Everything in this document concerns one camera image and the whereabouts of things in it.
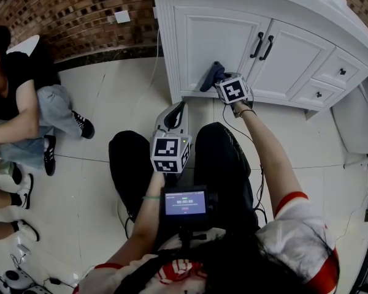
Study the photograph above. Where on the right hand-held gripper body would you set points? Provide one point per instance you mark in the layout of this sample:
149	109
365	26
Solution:
233	90

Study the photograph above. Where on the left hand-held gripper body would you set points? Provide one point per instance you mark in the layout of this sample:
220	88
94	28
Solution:
167	149

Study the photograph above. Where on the dark blue cloth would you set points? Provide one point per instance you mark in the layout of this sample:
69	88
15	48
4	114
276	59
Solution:
211	78

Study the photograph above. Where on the white cabinet door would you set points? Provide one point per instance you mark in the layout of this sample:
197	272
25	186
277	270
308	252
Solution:
294	60
214	41

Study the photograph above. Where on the person's left forearm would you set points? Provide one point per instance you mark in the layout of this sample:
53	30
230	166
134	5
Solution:
147	219

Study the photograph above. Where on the person's right forearm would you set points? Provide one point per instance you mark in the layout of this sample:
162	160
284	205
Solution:
270	152

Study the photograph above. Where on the person's right leg black trousers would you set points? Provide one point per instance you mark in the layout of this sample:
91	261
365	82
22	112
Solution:
220	170

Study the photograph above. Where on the black chest-mounted monitor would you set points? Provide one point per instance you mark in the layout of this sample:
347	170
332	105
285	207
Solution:
185	204

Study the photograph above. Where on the black drawer knob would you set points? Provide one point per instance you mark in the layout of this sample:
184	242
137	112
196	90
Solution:
319	95
343	71

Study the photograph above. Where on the white toilet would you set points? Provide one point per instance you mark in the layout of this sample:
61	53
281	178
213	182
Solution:
358	124

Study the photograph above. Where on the metal pipe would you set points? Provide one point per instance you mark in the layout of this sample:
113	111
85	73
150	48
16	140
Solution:
360	162

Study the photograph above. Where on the person's white and red shirt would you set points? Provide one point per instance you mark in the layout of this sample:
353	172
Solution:
297	240

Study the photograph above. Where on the black power adapter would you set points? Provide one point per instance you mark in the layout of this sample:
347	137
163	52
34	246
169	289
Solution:
55	281

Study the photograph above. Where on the white ceramic basin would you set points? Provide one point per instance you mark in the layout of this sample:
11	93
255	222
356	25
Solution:
23	44

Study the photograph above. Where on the white round device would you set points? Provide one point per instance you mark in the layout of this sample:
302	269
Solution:
16	277
36	290

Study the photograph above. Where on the white vanity cabinet frame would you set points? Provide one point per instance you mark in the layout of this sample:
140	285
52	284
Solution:
168	57

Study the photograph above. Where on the black monitor mount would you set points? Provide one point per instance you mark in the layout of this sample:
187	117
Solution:
187	236

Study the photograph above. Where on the white wall socket plate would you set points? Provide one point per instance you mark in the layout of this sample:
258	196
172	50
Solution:
122	17

